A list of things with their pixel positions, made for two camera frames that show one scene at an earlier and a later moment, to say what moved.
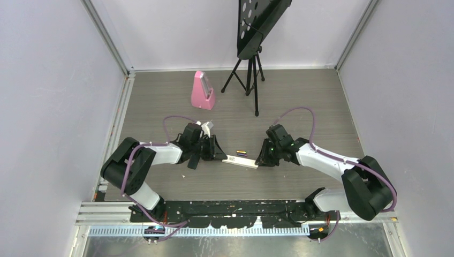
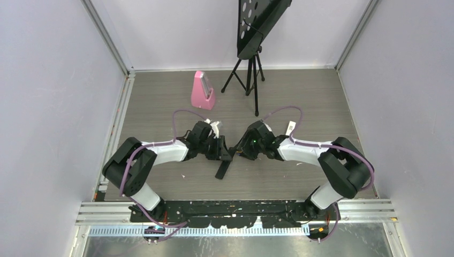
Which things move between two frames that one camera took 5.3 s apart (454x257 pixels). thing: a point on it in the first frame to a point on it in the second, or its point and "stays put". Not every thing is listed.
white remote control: x=243 y=161 to x=290 y=127
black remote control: x=193 y=161 to x=222 y=169
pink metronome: x=203 y=94 stays put
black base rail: x=271 y=214 stays put
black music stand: x=255 y=19 stays put
